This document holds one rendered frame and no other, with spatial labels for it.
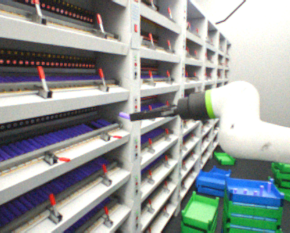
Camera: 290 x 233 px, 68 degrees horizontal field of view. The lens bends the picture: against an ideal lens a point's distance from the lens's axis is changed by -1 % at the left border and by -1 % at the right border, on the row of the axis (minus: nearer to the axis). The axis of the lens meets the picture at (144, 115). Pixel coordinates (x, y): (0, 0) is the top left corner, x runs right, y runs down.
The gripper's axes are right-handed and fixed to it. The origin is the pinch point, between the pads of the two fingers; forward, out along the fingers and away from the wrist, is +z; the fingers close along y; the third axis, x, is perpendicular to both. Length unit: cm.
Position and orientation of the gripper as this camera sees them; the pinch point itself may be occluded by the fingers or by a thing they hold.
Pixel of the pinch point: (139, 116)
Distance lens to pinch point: 80.7
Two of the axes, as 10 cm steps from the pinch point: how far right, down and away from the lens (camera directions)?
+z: -8.5, 1.4, 5.0
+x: 2.0, 9.8, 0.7
